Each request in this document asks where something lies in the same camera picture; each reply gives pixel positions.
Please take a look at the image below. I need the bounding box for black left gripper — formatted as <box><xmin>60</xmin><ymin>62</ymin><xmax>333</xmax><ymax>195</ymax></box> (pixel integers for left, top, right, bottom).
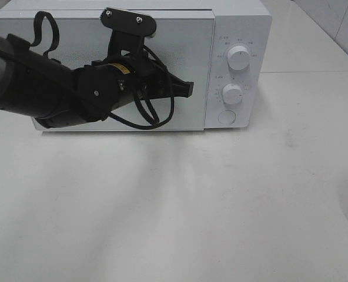
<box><xmin>103</xmin><ymin>52</ymin><xmax>194</xmax><ymax>100</ymax></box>

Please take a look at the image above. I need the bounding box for white microwave knob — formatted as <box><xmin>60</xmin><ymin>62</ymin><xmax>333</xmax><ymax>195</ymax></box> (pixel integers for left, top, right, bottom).
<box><xmin>222</xmin><ymin>83</ymin><xmax>243</xmax><ymax>105</ymax></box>
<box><xmin>226</xmin><ymin>44</ymin><xmax>250</xmax><ymax>71</ymax></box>

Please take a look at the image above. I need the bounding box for round white door button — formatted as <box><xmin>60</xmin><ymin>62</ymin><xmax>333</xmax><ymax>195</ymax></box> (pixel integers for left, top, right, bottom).
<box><xmin>218</xmin><ymin>110</ymin><xmax>236</xmax><ymax>125</ymax></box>

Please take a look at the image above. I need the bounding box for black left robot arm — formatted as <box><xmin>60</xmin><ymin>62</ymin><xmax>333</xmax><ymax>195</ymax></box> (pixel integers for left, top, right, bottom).
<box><xmin>0</xmin><ymin>34</ymin><xmax>193</xmax><ymax>130</ymax></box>

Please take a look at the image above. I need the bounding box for white microwave oven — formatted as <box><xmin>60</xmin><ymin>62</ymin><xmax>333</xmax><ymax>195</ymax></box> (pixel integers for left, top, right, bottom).
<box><xmin>0</xmin><ymin>1</ymin><xmax>272</xmax><ymax>129</ymax></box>

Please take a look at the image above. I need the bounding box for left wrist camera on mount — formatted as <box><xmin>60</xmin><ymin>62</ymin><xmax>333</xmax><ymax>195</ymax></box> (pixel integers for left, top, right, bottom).
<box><xmin>100</xmin><ymin>8</ymin><xmax>157</xmax><ymax>57</ymax></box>

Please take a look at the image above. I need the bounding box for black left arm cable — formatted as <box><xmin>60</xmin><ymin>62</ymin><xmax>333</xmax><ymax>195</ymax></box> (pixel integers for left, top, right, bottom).
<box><xmin>29</xmin><ymin>11</ymin><xmax>176</xmax><ymax>130</ymax></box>

